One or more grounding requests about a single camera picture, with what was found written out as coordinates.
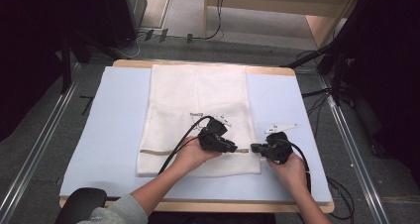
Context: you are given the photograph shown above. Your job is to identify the dark curtain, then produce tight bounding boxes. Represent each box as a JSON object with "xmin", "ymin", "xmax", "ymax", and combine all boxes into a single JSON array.
[
  {"xmin": 0, "ymin": 0, "xmax": 110, "ymax": 143},
  {"xmin": 343, "ymin": 0, "xmax": 420, "ymax": 187}
]

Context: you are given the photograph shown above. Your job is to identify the person's right hand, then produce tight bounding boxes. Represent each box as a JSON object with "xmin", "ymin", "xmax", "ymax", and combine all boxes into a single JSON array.
[{"xmin": 265, "ymin": 152, "xmax": 309, "ymax": 192}]

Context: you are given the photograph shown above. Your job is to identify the grey sleeve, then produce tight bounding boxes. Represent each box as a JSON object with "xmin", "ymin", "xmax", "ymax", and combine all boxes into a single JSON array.
[{"xmin": 76, "ymin": 193, "xmax": 150, "ymax": 224}]

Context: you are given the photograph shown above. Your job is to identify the black metal frame stand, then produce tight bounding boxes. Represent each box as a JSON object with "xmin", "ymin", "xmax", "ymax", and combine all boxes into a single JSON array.
[{"xmin": 279, "ymin": 0, "xmax": 377, "ymax": 107}]

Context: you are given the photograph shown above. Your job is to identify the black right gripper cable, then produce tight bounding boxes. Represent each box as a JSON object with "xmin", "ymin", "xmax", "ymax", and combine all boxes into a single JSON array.
[{"xmin": 279, "ymin": 138, "xmax": 313, "ymax": 194}]

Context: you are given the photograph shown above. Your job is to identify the metal floor rail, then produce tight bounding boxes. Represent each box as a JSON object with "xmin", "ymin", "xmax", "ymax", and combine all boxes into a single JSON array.
[
  {"xmin": 0, "ymin": 62, "xmax": 83, "ymax": 222},
  {"xmin": 317, "ymin": 74, "xmax": 392, "ymax": 224}
]

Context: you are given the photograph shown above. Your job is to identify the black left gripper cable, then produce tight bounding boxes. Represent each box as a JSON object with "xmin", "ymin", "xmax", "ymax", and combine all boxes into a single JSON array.
[{"xmin": 157, "ymin": 115, "xmax": 216, "ymax": 175}]

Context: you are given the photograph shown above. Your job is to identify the white towel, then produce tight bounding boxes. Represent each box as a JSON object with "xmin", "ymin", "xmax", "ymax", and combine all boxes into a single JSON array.
[{"xmin": 136, "ymin": 101, "xmax": 262, "ymax": 178}]

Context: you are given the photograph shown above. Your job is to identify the black hanging cable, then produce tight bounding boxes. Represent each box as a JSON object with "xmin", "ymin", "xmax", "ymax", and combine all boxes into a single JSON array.
[{"xmin": 186, "ymin": 0, "xmax": 226, "ymax": 44}]

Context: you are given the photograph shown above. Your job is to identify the white cloth garment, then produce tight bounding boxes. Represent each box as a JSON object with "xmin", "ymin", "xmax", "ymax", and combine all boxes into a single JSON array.
[{"xmin": 150, "ymin": 63, "xmax": 250, "ymax": 111}]

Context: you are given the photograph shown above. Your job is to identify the wooden table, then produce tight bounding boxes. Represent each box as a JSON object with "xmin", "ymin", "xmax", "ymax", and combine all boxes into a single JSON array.
[{"xmin": 58, "ymin": 58, "xmax": 336, "ymax": 214}]

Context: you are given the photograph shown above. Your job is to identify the black chair back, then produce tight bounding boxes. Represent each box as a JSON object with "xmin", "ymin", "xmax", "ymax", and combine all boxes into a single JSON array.
[{"xmin": 53, "ymin": 187, "xmax": 108, "ymax": 224}]

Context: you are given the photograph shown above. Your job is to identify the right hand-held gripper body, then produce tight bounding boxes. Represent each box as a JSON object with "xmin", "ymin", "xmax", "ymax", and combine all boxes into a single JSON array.
[{"xmin": 260, "ymin": 122, "xmax": 299, "ymax": 165}]

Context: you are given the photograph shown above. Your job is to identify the pale blue table mat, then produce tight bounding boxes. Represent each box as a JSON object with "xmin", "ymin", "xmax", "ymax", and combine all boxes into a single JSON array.
[{"xmin": 58, "ymin": 65, "xmax": 333, "ymax": 205}]

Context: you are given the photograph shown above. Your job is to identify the person's left hand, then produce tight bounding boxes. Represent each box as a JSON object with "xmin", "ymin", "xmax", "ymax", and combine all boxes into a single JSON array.
[{"xmin": 172, "ymin": 136, "xmax": 223, "ymax": 172}]

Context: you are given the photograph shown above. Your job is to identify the black floor cables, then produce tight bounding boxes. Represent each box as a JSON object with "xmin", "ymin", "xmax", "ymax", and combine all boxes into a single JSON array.
[{"xmin": 326, "ymin": 175, "xmax": 357, "ymax": 221}]

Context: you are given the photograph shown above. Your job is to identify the wooden shelf unit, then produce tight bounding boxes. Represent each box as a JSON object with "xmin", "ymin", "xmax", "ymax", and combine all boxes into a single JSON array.
[{"xmin": 202, "ymin": 0, "xmax": 365, "ymax": 51}]

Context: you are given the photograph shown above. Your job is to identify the white floor cable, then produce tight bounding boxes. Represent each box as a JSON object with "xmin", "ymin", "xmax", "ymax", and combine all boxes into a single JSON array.
[{"xmin": 114, "ymin": 31, "xmax": 147, "ymax": 59}]

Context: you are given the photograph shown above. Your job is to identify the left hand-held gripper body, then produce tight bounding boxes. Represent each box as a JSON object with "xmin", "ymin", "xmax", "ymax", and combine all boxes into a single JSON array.
[{"xmin": 189, "ymin": 112, "xmax": 234, "ymax": 154}]

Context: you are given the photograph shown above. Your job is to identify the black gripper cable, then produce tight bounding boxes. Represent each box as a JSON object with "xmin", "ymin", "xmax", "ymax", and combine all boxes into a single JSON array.
[
  {"xmin": 279, "ymin": 138, "xmax": 313, "ymax": 194},
  {"xmin": 157, "ymin": 115, "xmax": 216, "ymax": 175}
]

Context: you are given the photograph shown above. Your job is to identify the black cabinet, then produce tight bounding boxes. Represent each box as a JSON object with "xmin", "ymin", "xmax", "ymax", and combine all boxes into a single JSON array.
[{"xmin": 101, "ymin": 0, "xmax": 149, "ymax": 49}]

